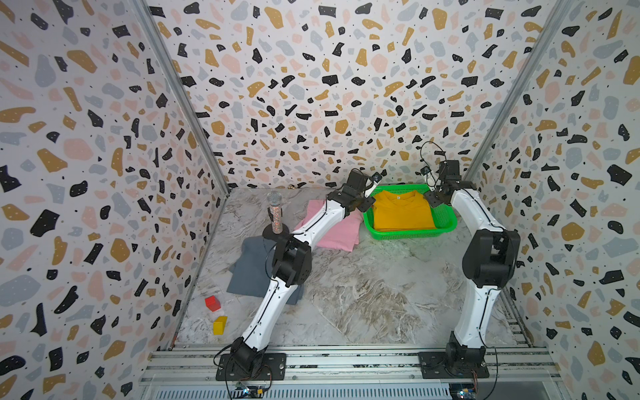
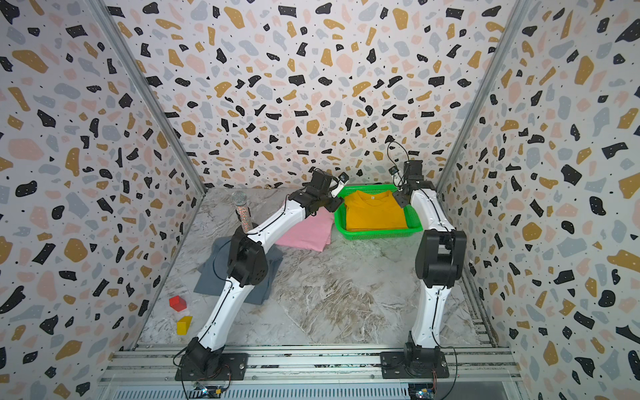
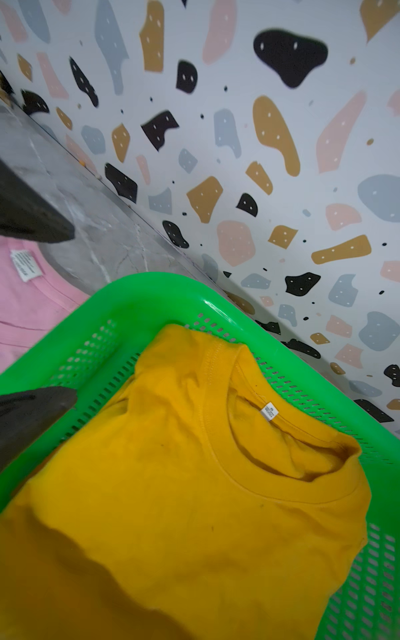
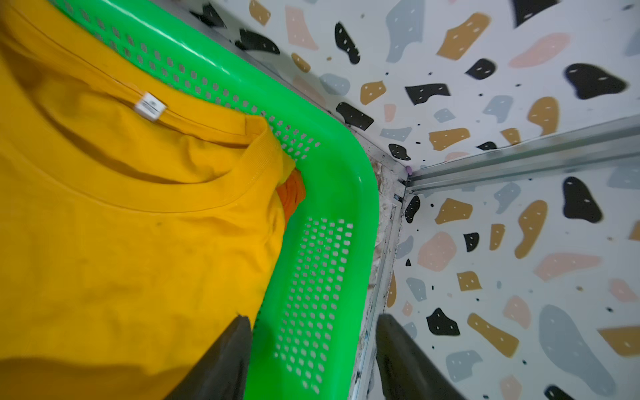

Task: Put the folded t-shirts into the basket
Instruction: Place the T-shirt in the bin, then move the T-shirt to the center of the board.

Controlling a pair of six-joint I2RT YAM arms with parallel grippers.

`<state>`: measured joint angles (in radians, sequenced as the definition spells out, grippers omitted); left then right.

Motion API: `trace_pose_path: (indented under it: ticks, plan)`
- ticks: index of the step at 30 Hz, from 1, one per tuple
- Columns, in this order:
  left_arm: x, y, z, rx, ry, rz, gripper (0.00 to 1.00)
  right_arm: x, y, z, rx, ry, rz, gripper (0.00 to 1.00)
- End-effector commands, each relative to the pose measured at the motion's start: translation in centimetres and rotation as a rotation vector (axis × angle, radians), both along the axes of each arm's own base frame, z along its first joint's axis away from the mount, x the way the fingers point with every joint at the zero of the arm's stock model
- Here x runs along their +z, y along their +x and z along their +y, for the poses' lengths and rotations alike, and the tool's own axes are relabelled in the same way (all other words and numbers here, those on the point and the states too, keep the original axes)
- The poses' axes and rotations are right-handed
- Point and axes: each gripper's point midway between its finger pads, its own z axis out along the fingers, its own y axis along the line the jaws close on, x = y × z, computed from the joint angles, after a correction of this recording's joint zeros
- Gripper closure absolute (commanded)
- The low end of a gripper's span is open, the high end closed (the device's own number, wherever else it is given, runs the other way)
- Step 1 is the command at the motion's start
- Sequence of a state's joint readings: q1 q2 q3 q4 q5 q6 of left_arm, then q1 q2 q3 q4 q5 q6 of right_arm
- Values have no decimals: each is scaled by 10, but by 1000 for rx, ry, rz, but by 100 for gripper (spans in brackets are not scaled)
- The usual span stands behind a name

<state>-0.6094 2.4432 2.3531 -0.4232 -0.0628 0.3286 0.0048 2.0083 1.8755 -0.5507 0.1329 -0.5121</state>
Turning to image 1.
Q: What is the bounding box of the pink t-shirt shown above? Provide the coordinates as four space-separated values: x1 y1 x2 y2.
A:
295 199 363 253

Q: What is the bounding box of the yellow t-shirt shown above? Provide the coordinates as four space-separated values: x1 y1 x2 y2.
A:
373 191 436 232

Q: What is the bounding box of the grey t-shirt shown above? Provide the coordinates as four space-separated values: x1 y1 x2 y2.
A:
227 237 276 298

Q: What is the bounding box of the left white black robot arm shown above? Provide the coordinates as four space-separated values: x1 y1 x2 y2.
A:
227 169 383 378

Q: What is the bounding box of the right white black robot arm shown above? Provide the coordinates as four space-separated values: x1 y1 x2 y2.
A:
424 160 520 378

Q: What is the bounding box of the sprinkle tube on black base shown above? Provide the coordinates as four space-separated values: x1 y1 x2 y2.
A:
263 191 290 242

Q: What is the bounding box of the red block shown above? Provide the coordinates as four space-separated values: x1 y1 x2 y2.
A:
205 295 222 313

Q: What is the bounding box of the yellow block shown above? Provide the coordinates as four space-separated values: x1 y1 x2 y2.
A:
213 316 228 336

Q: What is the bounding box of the right circuit board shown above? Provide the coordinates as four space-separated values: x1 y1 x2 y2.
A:
449 383 477 400

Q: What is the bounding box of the circuit board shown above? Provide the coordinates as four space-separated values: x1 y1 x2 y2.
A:
231 382 266 399
449 383 477 400

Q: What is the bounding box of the left circuit board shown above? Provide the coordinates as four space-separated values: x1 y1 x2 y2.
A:
231 382 266 399

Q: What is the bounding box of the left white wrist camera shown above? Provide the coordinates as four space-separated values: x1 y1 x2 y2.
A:
364 173 383 197

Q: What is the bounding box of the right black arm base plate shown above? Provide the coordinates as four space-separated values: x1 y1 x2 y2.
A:
418 348 490 379

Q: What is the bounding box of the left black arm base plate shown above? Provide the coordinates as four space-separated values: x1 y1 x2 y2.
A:
215 353 287 382

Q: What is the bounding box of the aluminium front rail frame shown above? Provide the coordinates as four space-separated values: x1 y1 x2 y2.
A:
141 345 571 399

